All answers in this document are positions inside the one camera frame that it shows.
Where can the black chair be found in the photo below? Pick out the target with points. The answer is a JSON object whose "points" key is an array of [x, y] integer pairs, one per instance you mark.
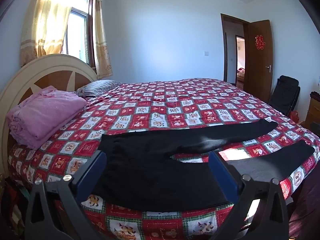
{"points": [[285, 92]]}

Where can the cream and wood headboard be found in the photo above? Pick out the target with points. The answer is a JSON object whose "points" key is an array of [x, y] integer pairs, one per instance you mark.
{"points": [[50, 62]]}

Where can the brown door frame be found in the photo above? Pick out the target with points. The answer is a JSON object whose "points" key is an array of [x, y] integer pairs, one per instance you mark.
{"points": [[223, 42]]}

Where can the black pants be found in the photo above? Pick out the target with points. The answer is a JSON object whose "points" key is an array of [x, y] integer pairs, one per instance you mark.
{"points": [[150, 167]]}

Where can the red printed quilt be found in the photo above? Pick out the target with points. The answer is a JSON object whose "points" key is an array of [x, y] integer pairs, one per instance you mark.
{"points": [[175, 105]]}

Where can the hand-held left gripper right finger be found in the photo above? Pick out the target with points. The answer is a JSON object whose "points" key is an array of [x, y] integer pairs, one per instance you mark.
{"points": [[222, 178]]}

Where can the wooden cabinet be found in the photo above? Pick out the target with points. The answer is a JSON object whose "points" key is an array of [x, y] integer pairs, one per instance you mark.
{"points": [[312, 115]]}

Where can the red paper door decoration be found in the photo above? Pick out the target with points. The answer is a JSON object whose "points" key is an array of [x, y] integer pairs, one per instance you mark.
{"points": [[260, 42]]}

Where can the red bag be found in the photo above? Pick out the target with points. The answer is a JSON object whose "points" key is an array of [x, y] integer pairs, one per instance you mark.
{"points": [[295, 117]]}

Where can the brown wooden door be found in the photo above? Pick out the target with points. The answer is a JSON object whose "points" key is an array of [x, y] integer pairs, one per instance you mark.
{"points": [[257, 80]]}

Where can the pile of clothes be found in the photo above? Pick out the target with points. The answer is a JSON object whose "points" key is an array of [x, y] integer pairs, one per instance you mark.
{"points": [[12, 205]]}

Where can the window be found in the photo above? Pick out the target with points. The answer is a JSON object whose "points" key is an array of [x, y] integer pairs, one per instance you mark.
{"points": [[77, 35]]}

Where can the striped pillow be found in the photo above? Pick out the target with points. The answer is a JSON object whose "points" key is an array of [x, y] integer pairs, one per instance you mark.
{"points": [[97, 87]]}

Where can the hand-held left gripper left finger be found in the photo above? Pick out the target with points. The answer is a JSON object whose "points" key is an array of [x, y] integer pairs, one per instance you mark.
{"points": [[92, 176]]}

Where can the wide yellow curtain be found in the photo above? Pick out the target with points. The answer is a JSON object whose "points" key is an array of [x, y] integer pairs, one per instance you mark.
{"points": [[45, 25]]}

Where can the narrow yellow curtain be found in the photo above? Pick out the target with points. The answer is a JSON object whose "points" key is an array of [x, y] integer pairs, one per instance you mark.
{"points": [[101, 42]]}

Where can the folded pink blanket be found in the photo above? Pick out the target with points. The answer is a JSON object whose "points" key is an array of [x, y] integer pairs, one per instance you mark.
{"points": [[45, 112]]}

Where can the dark red cloth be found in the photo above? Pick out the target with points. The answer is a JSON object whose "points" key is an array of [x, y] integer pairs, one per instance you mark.
{"points": [[307, 205]]}

